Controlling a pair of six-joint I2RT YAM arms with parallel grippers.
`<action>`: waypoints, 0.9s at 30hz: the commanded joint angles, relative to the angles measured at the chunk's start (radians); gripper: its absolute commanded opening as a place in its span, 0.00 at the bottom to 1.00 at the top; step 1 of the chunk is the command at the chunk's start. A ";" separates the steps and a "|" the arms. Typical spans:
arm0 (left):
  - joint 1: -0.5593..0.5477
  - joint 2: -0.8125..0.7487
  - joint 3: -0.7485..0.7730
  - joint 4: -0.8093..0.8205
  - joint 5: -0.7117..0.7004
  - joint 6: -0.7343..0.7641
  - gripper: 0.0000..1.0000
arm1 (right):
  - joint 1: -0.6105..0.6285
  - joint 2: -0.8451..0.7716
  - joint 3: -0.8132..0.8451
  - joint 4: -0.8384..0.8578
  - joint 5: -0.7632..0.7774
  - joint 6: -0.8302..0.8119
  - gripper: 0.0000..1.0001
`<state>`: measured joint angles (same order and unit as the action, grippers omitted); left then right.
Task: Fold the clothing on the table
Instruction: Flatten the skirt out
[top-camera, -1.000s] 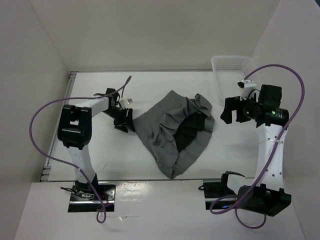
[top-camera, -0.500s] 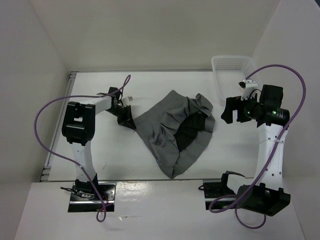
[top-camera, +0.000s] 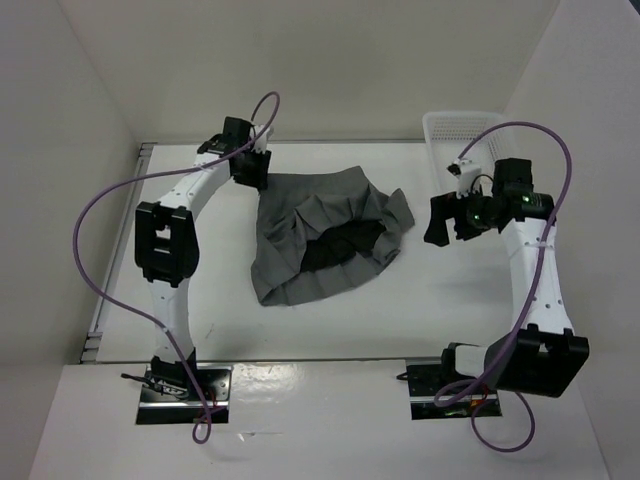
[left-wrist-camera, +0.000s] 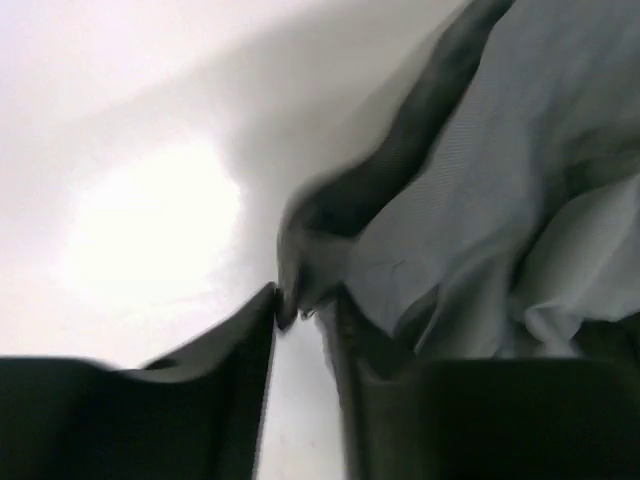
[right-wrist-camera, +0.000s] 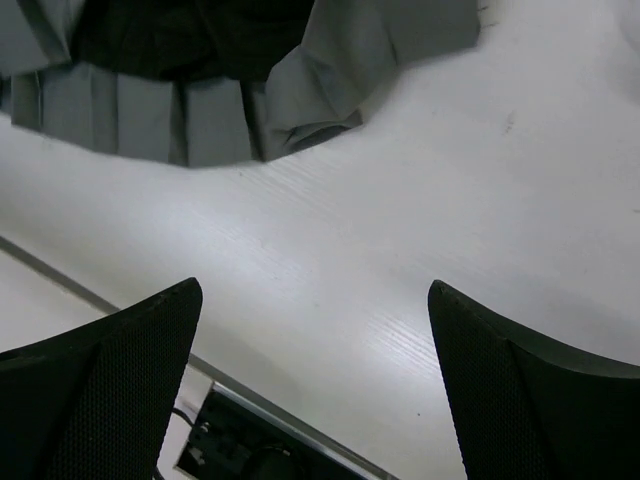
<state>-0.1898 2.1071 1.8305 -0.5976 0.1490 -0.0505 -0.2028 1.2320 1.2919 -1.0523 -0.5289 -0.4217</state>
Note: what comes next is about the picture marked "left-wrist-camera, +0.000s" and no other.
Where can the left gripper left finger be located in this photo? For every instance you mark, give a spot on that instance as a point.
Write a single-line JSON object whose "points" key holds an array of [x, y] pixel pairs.
{"points": [[194, 413]]}

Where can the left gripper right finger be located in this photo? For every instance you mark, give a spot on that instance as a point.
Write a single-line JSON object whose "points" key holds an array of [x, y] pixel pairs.
{"points": [[407, 417]]}

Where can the grey pleated skirt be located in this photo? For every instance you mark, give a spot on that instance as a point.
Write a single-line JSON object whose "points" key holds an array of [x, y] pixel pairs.
{"points": [[501, 211]]}

